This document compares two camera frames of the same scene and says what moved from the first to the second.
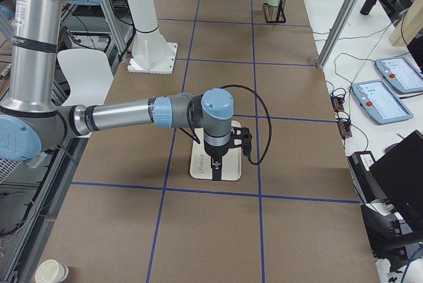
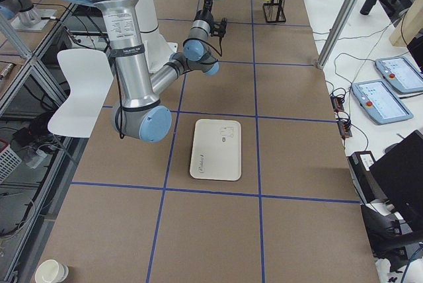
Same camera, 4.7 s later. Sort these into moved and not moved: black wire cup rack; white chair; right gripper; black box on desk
Moved: right gripper
Not moved: black wire cup rack; black box on desk; white chair
